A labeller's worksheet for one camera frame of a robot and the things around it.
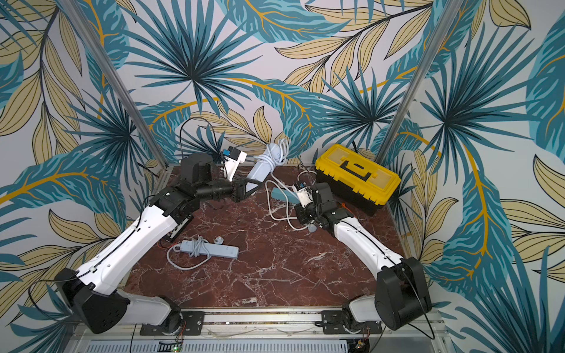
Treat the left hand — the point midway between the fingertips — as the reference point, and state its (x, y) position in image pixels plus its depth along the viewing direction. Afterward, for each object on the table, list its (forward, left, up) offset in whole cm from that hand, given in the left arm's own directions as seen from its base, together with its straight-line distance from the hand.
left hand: (258, 186), depth 67 cm
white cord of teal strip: (+32, -15, -32) cm, 48 cm away
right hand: (+6, -14, -19) cm, 24 cm away
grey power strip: (-7, +18, -32) cm, 38 cm away
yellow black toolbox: (+19, -39, -18) cm, 47 cm away
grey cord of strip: (-7, +24, -28) cm, 38 cm away
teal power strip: (+19, -5, -29) cm, 35 cm away
